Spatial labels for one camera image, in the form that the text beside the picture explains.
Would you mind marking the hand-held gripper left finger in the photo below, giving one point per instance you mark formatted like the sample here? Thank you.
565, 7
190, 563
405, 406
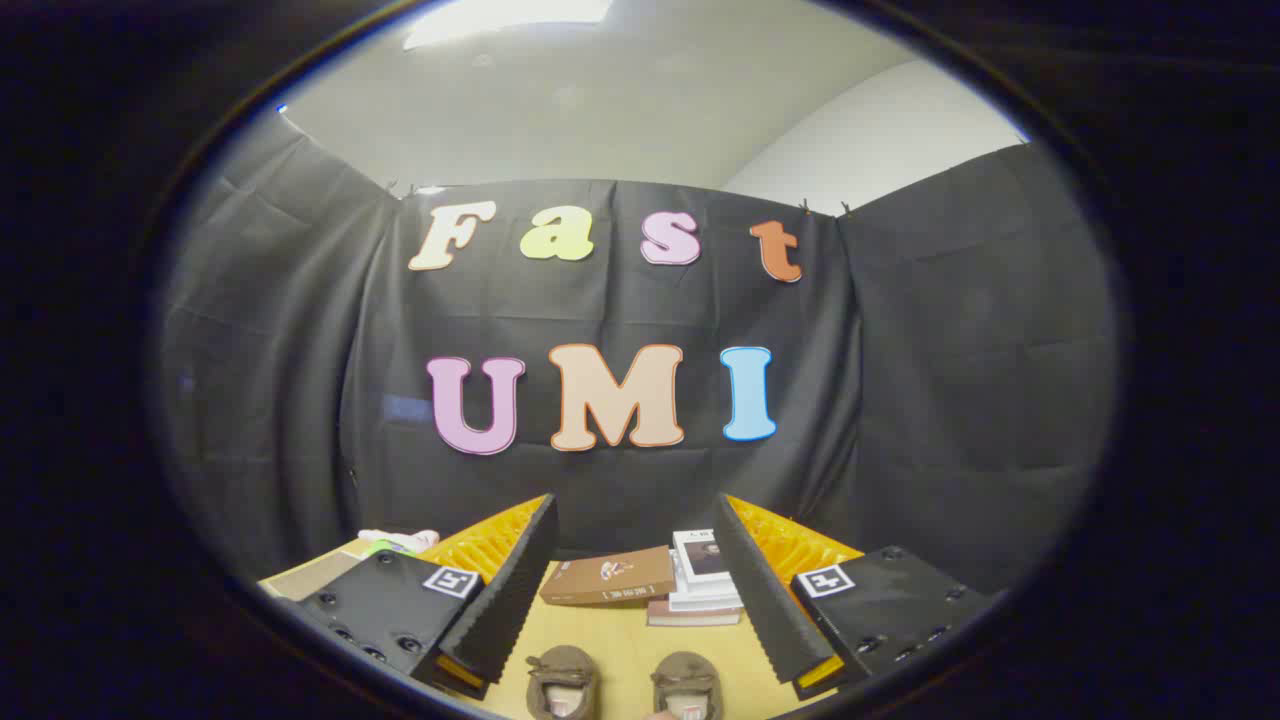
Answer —
515, 590

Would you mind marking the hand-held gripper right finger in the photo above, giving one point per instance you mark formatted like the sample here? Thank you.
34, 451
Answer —
755, 590

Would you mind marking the brown fuzzy shoe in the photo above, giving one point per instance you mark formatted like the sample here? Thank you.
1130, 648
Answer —
563, 668
688, 672

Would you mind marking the brown fabric storage box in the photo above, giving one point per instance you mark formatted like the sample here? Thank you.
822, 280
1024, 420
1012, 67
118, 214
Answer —
315, 575

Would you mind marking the plain white book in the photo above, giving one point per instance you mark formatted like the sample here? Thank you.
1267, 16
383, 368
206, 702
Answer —
700, 600

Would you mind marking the white book with portrait cover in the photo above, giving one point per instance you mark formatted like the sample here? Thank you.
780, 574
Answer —
698, 558

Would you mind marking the pinkish brown book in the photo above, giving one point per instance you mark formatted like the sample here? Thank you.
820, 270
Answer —
690, 618

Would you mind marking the pink and green plush toy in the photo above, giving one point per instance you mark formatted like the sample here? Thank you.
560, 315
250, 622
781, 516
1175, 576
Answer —
400, 539

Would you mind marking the ceiling light panel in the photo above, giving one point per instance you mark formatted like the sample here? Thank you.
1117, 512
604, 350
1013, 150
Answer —
500, 18

